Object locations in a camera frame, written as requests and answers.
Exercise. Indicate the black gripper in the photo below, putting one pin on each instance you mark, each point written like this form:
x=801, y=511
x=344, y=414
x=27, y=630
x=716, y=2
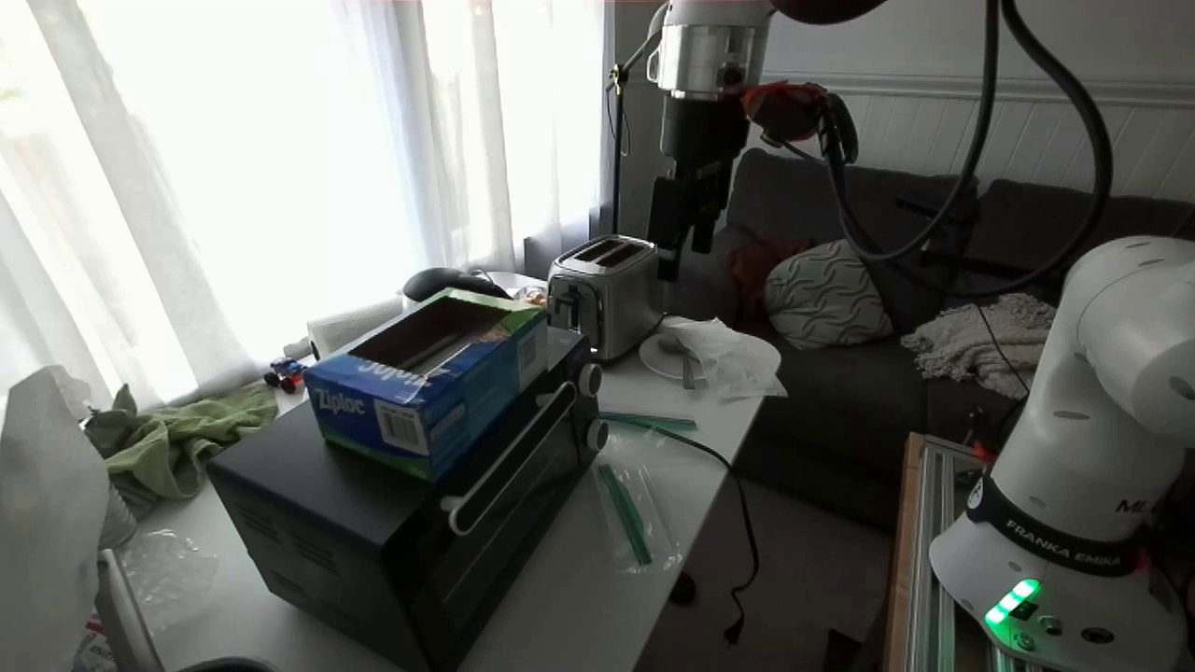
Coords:
x=705, y=145

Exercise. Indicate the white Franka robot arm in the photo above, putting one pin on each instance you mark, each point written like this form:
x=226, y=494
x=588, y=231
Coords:
x=1095, y=414

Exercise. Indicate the blue Ziploc box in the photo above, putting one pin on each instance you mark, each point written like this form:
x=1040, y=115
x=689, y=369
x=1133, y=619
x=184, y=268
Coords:
x=425, y=414

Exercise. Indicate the red cushion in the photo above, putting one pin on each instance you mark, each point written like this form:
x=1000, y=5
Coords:
x=749, y=283

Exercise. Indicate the floor lamp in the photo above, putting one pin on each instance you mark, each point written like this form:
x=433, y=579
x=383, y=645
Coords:
x=616, y=152

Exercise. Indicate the silver two-slot toaster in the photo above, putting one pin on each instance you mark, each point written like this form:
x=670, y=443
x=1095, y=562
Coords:
x=602, y=302

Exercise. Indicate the white crumpled cloth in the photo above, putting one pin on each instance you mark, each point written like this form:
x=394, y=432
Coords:
x=716, y=356

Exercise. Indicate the white patterned pillow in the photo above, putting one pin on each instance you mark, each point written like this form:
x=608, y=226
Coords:
x=825, y=302

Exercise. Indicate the dark grey sofa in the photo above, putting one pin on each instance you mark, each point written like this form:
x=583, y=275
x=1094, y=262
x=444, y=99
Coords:
x=847, y=414

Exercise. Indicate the black round disc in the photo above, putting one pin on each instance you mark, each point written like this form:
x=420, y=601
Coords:
x=444, y=283

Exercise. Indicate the cream knitted blanket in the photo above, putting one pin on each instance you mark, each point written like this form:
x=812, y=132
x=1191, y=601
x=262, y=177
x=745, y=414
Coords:
x=975, y=343

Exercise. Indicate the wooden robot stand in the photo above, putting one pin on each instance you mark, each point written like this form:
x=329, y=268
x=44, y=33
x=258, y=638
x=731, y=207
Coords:
x=916, y=562

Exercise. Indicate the small red blue toy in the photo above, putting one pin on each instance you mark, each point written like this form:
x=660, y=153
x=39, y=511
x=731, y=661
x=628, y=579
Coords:
x=287, y=374

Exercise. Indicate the white sheer curtain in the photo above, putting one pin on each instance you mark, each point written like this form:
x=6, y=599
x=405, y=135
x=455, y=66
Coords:
x=248, y=161

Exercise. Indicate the black toaster oven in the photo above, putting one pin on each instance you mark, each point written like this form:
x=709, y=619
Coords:
x=359, y=545

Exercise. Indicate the green cloth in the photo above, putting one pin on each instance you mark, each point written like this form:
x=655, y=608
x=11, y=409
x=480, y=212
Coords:
x=187, y=433

